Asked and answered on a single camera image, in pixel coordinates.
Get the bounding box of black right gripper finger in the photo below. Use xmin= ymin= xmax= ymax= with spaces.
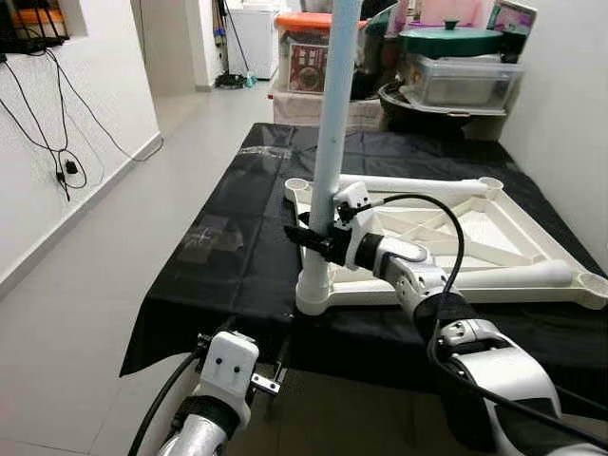
xmin=283 ymin=223 xmax=329 ymax=256

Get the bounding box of white plastic children table top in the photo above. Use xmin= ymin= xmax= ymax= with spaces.
xmin=283 ymin=174 xmax=608 ymax=316

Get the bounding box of black tablecloth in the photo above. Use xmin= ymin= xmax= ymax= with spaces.
xmin=119 ymin=122 xmax=608 ymax=419

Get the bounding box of beige patterned box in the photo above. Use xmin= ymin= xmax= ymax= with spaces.
xmin=271 ymin=90 xmax=386 ymax=129

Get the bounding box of black round bowl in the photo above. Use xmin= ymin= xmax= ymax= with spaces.
xmin=378 ymin=81 xmax=495 ymax=134

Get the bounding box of black head mop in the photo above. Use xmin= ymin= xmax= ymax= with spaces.
xmin=214 ymin=0 xmax=257 ymax=91

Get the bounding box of orange lid storage box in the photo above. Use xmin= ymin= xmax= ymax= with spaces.
xmin=275 ymin=9 xmax=333 ymax=96

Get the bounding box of white appliance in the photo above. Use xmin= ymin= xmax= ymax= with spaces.
xmin=226 ymin=5 xmax=281 ymax=82

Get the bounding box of clear plastic storage box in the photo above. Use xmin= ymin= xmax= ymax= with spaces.
xmin=404 ymin=52 xmax=523 ymax=113

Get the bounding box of green round lid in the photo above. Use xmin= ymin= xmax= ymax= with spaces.
xmin=397 ymin=19 xmax=504 ymax=58

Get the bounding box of colourful printed carton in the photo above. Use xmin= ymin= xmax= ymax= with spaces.
xmin=484 ymin=0 xmax=539 ymax=39

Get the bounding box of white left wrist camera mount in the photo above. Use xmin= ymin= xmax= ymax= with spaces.
xmin=199 ymin=330 xmax=260 ymax=405

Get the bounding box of black wall cable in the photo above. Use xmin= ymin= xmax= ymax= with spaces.
xmin=0 ymin=52 xmax=164 ymax=200

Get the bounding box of black wire rack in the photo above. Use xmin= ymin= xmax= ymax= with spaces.
xmin=0 ymin=0 xmax=72 ymax=53

